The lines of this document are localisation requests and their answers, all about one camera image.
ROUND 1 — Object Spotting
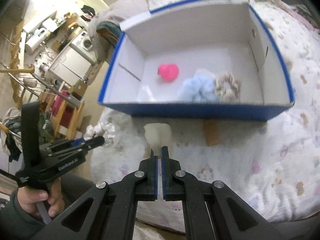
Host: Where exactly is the cardboard box on floor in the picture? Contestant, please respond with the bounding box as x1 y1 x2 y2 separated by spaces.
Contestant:
69 80 88 100

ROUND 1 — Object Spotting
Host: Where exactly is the orange brown soft block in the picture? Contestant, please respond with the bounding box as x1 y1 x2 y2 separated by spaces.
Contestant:
203 120 220 146

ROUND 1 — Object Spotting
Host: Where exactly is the light blue fluffy cloth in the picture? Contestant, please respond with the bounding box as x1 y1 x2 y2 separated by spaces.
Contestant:
178 69 219 103

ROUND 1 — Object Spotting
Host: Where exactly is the wooden drying rack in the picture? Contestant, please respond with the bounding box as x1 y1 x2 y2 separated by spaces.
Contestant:
1 65 85 139

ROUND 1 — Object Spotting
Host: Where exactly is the blue white cardboard box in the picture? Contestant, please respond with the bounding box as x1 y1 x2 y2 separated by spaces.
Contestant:
98 0 295 121

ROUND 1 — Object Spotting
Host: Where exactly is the translucent cream soft object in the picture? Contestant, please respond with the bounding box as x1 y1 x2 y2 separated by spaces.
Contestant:
144 123 174 158

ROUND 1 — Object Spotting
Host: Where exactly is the white water heater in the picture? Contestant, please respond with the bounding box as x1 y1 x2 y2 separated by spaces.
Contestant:
25 28 50 54

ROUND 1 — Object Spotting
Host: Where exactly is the white scrunchie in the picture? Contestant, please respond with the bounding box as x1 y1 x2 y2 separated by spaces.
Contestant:
84 122 116 147

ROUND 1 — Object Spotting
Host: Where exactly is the beige patterned blanket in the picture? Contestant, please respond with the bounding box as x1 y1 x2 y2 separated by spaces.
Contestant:
88 0 319 62

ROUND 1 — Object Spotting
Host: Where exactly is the white washing machine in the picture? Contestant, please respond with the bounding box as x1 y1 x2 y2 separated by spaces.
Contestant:
70 30 97 65

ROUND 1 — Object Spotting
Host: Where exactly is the person's left hand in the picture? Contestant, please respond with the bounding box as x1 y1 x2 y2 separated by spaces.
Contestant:
17 178 65 218

